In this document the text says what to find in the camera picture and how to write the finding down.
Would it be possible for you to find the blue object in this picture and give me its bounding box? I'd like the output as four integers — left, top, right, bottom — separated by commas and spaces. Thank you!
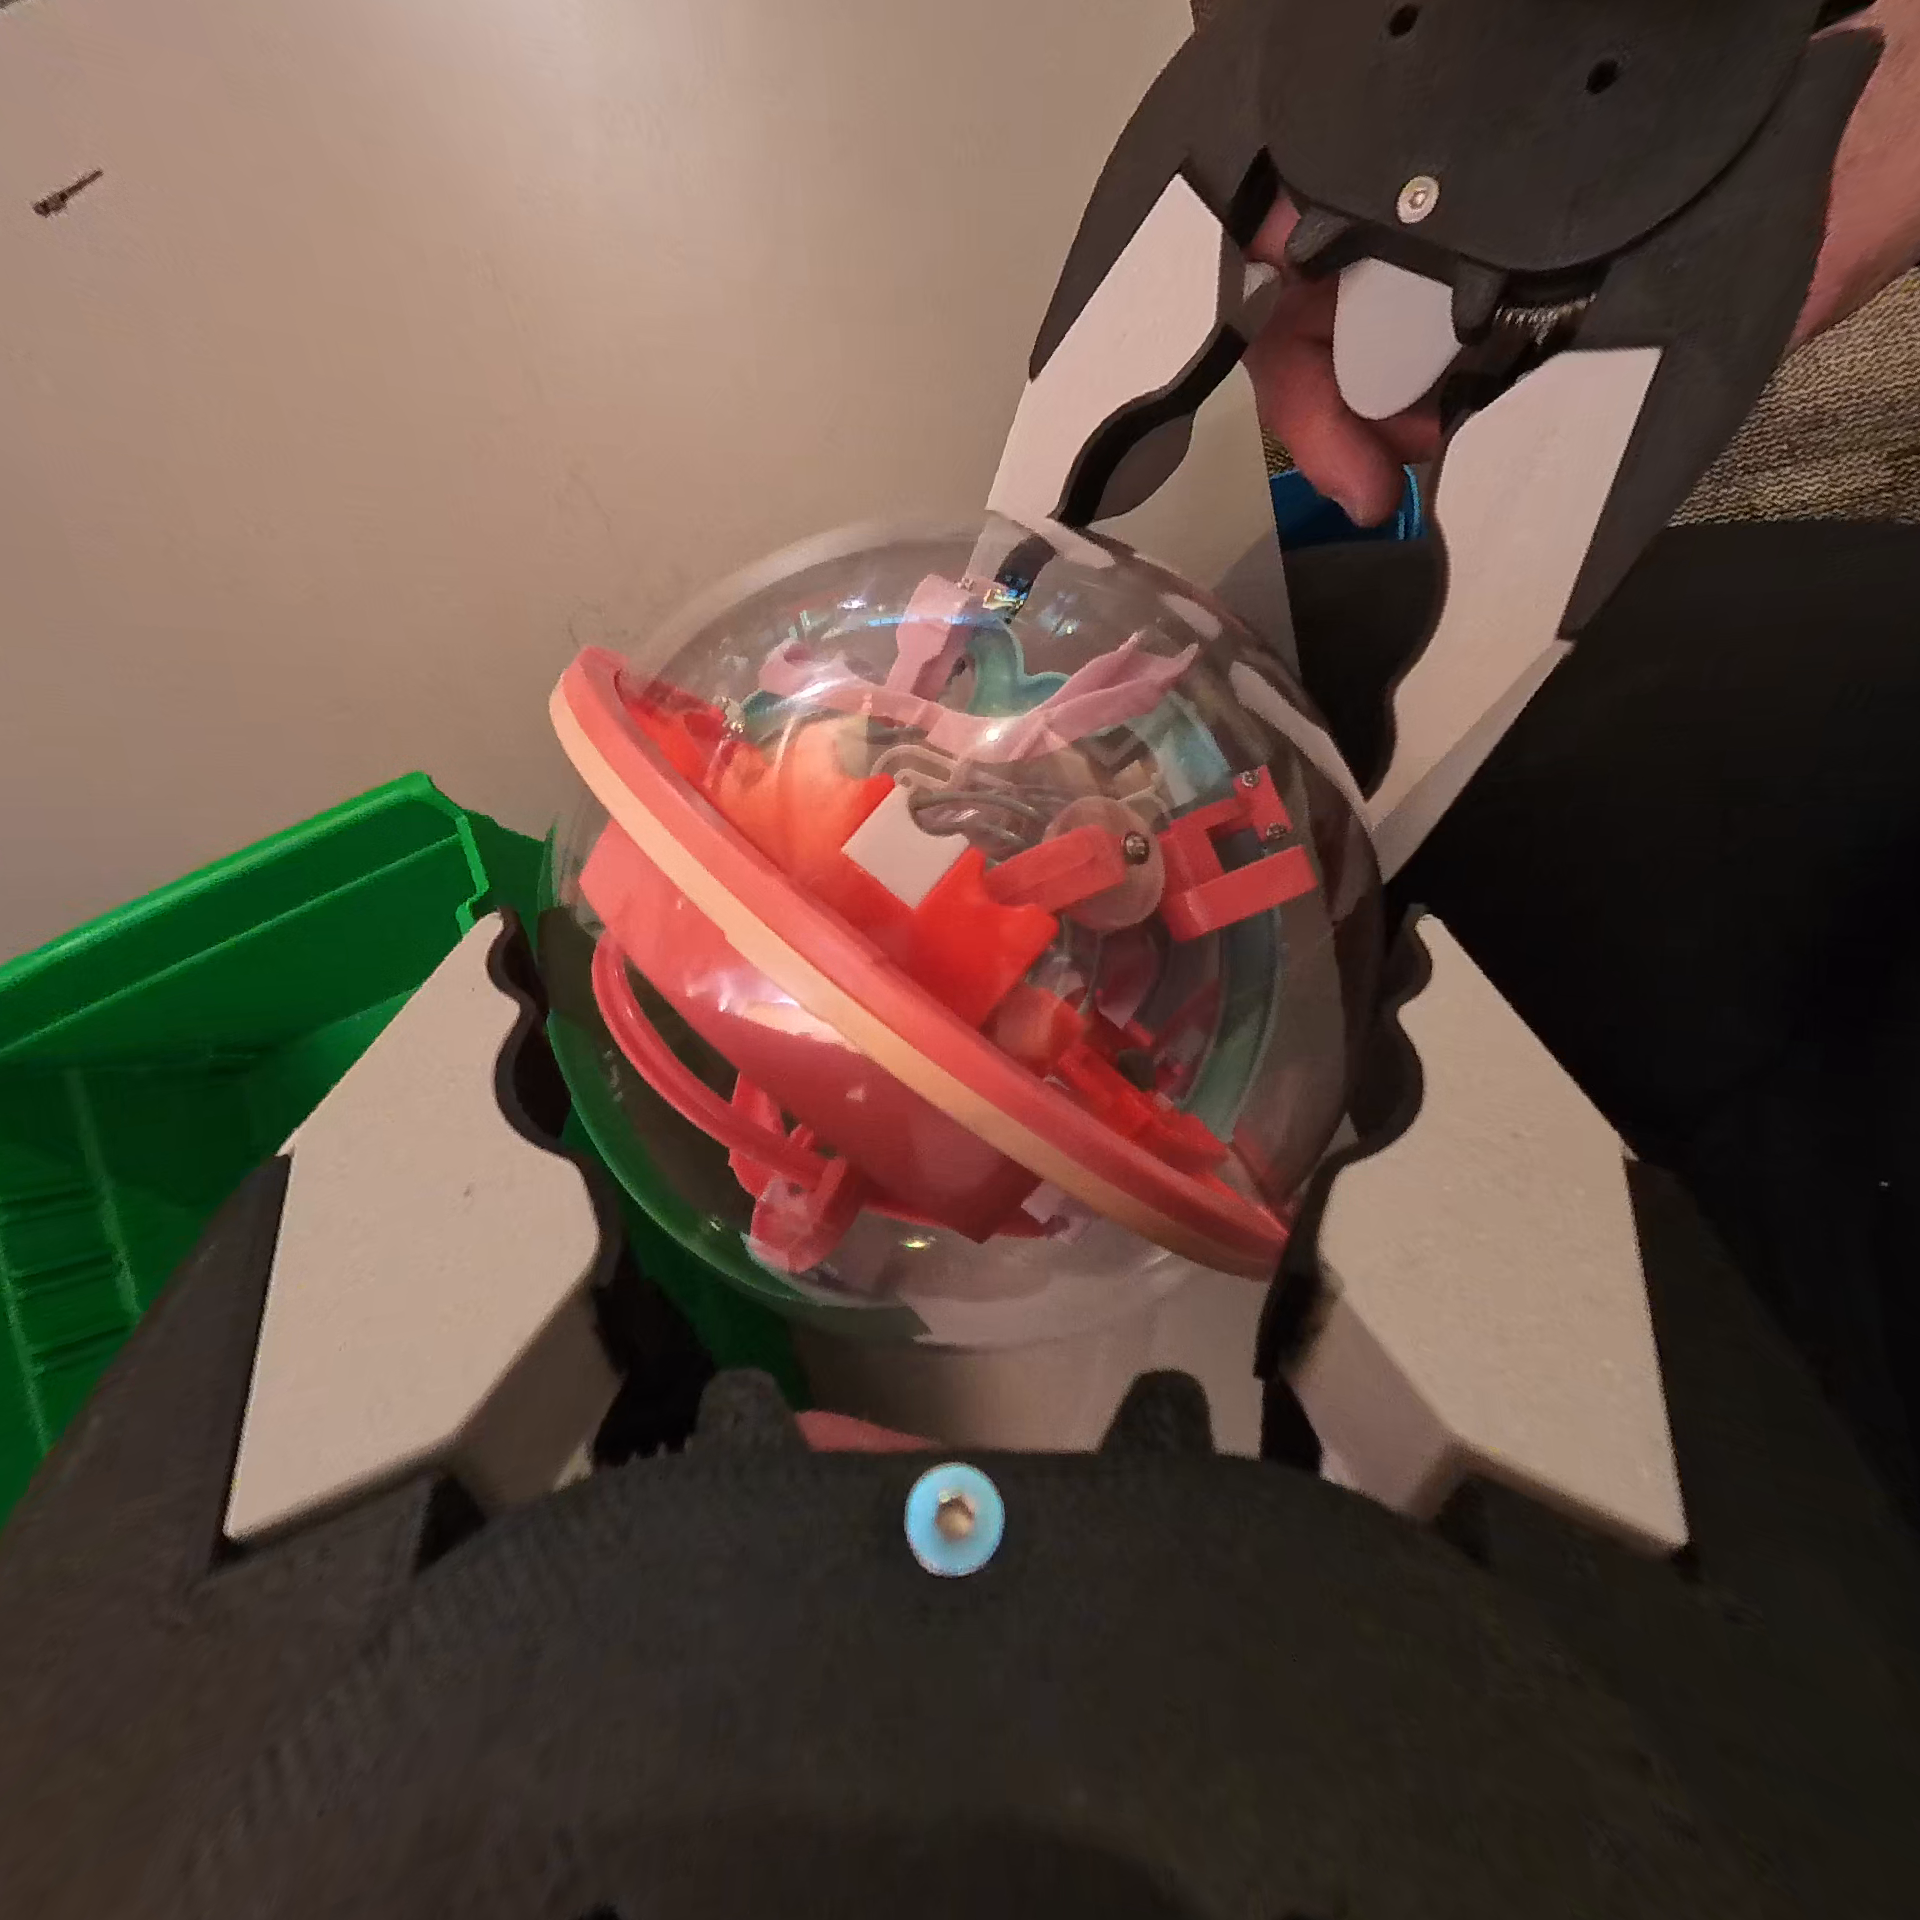
1270, 464, 1425, 549

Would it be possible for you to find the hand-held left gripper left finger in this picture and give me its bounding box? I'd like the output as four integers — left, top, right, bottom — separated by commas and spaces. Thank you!
221, 905, 628, 1548

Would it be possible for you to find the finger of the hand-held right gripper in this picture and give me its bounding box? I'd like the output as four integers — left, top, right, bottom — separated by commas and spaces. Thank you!
1358, 344, 1670, 885
983, 172, 1277, 531

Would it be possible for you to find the person's right hand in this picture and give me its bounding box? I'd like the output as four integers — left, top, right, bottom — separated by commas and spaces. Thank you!
1237, 195, 1450, 531

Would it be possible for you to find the green plastic bin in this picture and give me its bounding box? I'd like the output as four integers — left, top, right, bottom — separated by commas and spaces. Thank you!
0, 773, 633, 1524

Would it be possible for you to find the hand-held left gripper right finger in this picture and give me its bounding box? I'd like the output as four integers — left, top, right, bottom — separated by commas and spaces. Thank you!
1259, 905, 1692, 1557

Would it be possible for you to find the clear maze ball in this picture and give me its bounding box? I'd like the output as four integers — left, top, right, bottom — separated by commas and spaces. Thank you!
538, 516, 1390, 1352

